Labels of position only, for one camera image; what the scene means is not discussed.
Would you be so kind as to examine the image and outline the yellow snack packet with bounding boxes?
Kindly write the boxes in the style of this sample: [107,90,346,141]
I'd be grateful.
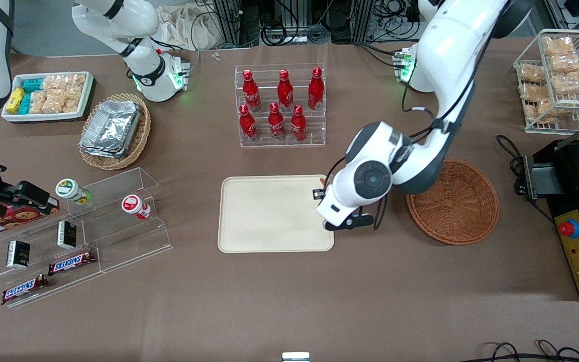
[6,86,25,115]

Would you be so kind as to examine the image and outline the aluminium frame structure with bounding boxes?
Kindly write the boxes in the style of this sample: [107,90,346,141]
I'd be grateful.
[212,0,421,47]

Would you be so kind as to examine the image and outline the black countertop appliance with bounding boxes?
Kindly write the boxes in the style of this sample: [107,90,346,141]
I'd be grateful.
[514,138,579,302]

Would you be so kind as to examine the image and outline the beige plastic tray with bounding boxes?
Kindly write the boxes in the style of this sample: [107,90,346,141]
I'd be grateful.
[218,174,335,253]

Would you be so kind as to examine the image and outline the clear fried snack packet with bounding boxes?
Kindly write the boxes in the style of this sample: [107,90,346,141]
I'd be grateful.
[525,100,559,124]
[548,52,579,74]
[518,64,547,84]
[551,70,579,97]
[519,82,552,103]
[543,36,575,56]

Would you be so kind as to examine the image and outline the white wire rack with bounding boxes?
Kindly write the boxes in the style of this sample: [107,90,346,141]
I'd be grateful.
[514,29,579,134]

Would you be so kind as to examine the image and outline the oval tan wicker basket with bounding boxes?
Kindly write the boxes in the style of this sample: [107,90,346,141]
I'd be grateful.
[78,93,152,171]

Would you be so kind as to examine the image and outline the white cloth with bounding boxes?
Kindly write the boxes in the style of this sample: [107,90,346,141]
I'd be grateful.
[156,2,221,51]

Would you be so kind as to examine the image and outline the clear acrylic stepped shelf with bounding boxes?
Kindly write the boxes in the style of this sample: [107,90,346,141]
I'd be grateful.
[0,166,174,309]

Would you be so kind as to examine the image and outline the clear rice cracker packet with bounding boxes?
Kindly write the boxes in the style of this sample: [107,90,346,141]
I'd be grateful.
[43,88,67,114]
[29,89,49,114]
[43,74,87,92]
[63,85,85,113]

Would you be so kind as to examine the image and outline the Snickers chocolate bar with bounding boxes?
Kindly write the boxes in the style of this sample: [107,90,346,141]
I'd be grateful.
[1,274,49,306]
[48,249,98,277]

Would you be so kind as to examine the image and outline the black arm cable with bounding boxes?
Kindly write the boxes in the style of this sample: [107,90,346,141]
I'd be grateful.
[402,0,511,151]

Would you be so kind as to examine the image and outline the small black carton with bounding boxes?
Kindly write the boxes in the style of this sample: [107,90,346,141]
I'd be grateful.
[57,220,78,250]
[6,240,31,269]

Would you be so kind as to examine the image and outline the red cookie box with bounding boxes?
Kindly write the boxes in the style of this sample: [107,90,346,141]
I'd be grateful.
[0,198,61,240]

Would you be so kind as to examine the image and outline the black base cables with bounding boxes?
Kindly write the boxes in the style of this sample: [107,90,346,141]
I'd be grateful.
[354,41,402,69]

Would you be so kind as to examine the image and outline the black table cable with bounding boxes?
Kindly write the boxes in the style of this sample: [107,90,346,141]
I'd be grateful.
[496,134,557,225]

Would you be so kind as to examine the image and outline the white rectangular snack tray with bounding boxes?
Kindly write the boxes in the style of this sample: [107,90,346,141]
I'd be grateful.
[1,71,94,123]

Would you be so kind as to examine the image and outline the aluminium foil container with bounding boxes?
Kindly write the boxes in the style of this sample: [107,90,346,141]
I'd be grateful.
[79,136,135,159]
[81,99,143,152]

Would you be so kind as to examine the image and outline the red lid yogurt cup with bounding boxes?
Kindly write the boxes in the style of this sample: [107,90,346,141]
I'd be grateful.
[121,194,153,221]

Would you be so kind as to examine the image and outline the black cable coil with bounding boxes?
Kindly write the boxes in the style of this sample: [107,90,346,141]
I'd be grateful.
[472,340,579,362]

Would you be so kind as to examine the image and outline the green lid yogurt cup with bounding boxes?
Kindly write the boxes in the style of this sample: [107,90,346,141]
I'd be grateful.
[55,178,92,206]

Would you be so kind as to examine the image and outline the clear acrylic bottle rack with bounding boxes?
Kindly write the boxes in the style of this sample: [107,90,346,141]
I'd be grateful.
[234,63,327,149]

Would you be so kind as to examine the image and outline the red cola bottle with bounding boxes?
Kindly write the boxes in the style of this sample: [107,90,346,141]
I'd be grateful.
[308,66,325,112]
[242,69,262,113]
[276,69,295,113]
[268,102,286,142]
[290,104,308,142]
[239,104,259,143]

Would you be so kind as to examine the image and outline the round brown wicker basket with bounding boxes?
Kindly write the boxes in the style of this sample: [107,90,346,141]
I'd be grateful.
[406,158,501,246]

